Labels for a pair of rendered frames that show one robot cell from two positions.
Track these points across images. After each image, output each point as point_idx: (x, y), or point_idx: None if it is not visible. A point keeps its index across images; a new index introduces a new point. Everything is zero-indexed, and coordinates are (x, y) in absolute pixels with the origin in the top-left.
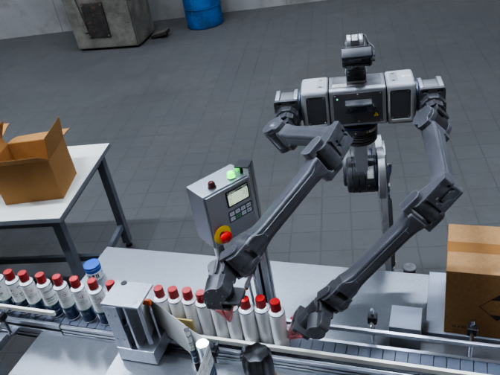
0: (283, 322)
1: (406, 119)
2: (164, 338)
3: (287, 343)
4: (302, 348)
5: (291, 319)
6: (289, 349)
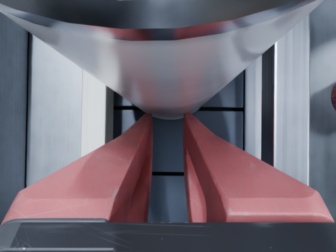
0: (97, 78)
1: None
2: None
3: (147, 113)
4: (166, 193)
5: (304, 122)
6: (83, 144)
